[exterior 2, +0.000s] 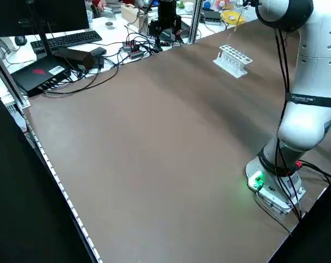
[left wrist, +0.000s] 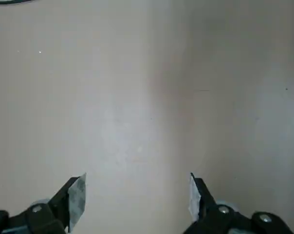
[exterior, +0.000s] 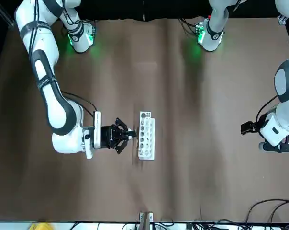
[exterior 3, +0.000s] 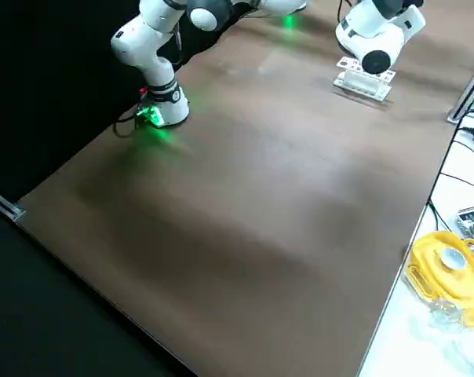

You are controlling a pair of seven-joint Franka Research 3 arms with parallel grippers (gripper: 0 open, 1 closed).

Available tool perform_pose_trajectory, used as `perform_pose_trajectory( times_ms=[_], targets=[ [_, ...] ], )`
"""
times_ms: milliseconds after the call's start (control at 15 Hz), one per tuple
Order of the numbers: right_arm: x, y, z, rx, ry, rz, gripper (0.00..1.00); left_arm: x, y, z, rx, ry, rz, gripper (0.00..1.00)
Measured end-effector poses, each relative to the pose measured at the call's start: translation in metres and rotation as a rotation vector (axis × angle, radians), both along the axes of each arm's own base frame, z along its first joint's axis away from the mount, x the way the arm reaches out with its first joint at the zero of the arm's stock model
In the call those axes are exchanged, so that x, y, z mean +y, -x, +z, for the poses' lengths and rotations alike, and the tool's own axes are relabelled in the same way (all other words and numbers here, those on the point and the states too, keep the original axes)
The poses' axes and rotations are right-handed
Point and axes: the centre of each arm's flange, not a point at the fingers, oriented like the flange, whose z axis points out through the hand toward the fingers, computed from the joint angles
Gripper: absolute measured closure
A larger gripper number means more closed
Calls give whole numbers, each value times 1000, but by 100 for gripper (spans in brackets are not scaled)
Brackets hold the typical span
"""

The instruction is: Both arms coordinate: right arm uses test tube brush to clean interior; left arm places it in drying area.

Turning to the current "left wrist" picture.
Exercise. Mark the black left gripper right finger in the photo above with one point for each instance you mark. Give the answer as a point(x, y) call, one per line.
point(210, 214)

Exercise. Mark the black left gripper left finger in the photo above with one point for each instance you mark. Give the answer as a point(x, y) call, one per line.
point(57, 207)

